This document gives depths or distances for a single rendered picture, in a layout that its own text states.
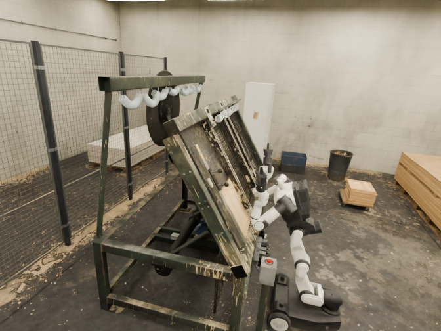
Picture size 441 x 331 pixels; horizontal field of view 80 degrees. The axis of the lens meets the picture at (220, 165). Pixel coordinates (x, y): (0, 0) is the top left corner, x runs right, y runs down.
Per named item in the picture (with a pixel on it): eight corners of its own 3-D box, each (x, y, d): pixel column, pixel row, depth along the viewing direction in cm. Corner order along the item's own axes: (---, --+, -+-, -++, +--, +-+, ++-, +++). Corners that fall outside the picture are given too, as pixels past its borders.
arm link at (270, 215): (258, 226, 226) (277, 209, 222) (261, 235, 214) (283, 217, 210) (249, 218, 222) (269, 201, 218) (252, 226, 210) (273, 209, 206)
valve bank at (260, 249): (266, 281, 232) (269, 259, 224) (249, 277, 235) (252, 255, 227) (270, 247, 278) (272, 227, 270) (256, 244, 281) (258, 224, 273)
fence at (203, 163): (241, 245, 227) (245, 245, 225) (191, 147, 209) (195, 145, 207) (242, 242, 231) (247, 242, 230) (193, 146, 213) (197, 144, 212)
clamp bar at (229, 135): (254, 198, 312) (273, 192, 303) (210, 106, 289) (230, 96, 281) (256, 195, 321) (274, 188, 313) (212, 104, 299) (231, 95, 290)
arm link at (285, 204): (283, 217, 217) (296, 206, 215) (282, 218, 208) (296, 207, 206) (273, 205, 220) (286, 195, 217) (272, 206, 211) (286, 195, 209)
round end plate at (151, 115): (152, 155, 260) (149, 69, 233) (147, 155, 261) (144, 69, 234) (182, 138, 333) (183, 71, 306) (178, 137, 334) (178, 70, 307)
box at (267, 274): (273, 287, 202) (276, 268, 196) (257, 284, 204) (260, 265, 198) (273, 276, 213) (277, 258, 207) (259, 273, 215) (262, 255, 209)
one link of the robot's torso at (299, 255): (310, 262, 259) (304, 220, 247) (311, 274, 243) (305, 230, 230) (294, 262, 264) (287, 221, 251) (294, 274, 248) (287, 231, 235)
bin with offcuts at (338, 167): (348, 183, 607) (355, 157, 585) (325, 180, 620) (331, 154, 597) (345, 176, 654) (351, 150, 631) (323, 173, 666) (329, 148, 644)
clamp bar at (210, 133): (248, 221, 263) (270, 215, 255) (194, 112, 241) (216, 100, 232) (249, 216, 273) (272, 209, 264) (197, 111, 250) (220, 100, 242)
